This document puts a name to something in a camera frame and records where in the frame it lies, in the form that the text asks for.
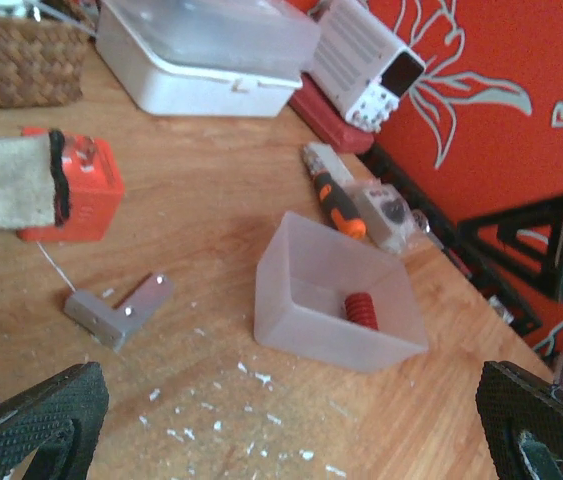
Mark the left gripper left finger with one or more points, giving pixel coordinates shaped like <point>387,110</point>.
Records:
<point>57,421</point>

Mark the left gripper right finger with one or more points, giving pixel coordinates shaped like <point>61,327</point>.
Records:
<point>522,418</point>

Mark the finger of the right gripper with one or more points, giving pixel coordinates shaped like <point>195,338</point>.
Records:
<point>526,241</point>

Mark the red spring in bin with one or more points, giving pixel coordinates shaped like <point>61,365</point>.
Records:
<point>359,309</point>

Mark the clear plastic spring bin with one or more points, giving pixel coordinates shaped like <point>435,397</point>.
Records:
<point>302,280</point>

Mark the packaged dial gauge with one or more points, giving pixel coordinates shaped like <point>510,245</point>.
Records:
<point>387,216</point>

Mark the red plastic block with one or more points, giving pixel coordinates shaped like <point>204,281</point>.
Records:
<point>96,191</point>

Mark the beige work glove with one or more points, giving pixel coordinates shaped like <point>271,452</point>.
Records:
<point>34,189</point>

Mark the white power supply unit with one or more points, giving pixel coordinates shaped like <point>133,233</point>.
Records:
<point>362,66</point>

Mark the wicker basket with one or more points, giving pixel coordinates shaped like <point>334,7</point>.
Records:
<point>40,62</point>

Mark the white lidded storage box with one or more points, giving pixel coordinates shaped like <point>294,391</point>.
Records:
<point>207,58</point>

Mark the orange handled screwdriver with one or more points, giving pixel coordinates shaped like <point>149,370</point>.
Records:
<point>335,202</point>

